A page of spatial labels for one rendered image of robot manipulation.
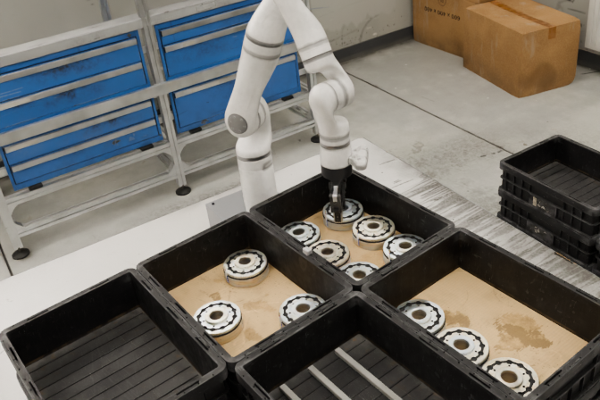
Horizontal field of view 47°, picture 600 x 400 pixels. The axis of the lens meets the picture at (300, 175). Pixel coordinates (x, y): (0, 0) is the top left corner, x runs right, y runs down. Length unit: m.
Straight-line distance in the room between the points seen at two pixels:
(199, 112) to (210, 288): 1.96
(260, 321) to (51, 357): 0.44
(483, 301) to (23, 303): 1.17
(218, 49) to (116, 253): 1.62
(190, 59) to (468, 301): 2.19
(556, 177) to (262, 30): 1.36
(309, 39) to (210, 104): 2.01
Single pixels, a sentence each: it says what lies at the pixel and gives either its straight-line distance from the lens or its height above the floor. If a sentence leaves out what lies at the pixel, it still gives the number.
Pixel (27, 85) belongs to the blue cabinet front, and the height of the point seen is 0.78.
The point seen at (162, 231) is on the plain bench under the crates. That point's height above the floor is 0.70.
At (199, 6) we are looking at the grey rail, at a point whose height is 0.91.
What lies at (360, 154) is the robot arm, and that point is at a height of 1.04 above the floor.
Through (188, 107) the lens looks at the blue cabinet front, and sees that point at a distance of 3.43.
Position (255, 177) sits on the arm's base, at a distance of 1.79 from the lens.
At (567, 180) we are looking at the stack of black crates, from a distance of 2.57.
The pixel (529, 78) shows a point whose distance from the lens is 4.27.
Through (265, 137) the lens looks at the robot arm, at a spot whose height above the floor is 1.01.
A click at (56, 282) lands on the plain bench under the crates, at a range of 1.99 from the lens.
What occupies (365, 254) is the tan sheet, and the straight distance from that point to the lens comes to 1.63.
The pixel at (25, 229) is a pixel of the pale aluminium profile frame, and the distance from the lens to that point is 3.40.
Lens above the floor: 1.83
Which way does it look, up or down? 31 degrees down
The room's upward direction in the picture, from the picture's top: 7 degrees counter-clockwise
